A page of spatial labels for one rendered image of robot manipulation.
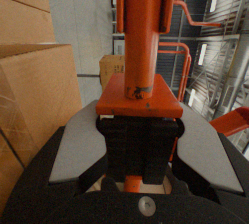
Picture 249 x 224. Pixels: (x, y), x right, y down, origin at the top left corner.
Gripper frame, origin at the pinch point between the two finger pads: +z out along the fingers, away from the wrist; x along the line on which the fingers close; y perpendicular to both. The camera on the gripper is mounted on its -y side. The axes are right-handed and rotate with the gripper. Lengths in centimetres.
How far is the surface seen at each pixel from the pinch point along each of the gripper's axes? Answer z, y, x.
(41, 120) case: 2.6, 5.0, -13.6
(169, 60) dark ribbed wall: 1043, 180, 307
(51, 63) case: 8.3, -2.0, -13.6
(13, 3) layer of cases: 51, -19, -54
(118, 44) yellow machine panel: 731, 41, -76
